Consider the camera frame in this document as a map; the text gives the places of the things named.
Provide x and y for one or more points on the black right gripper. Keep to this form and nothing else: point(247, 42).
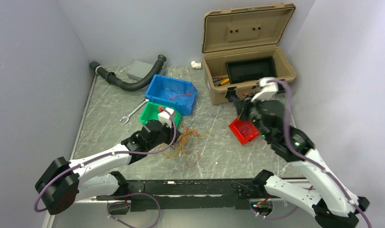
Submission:
point(241, 107)

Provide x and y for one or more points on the black toolbox tray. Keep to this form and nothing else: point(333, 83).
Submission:
point(251, 69)

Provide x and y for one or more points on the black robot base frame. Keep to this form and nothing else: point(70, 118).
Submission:
point(142, 195)

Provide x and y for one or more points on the tan plastic toolbox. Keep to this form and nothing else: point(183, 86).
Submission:
point(241, 34)

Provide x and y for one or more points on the green plastic bin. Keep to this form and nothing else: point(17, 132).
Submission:
point(151, 112)

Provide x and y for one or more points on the grey flat block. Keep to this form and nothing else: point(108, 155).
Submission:
point(138, 70)

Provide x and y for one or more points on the yellow handled screwdriver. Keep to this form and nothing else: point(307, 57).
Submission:
point(220, 81)

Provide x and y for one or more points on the silver open-end wrench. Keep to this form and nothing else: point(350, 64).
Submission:
point(125, 119)

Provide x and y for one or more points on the blue plastic bin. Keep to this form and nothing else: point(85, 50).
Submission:
point(175, 93)

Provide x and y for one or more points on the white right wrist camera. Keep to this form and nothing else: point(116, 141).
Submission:
point(268, 88)

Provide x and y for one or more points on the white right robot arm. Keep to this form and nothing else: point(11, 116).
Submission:
point(331, 204)

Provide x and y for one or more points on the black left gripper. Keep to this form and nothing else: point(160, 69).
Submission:
point(171, 132)

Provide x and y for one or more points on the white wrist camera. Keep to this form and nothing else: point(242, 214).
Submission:
point(166, 115)
point(268, 88)

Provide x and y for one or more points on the white pipe elbow fitting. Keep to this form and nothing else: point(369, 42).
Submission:
point(196, 65)

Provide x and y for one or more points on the red plastic bin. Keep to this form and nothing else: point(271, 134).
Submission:
point(244, 131)

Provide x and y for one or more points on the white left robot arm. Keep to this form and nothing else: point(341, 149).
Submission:
point(65, 182)

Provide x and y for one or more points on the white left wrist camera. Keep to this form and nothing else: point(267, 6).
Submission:
point(166, 115)

